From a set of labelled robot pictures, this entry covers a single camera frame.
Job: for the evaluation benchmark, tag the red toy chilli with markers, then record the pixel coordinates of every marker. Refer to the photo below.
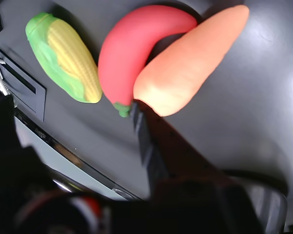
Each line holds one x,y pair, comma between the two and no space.
127,53

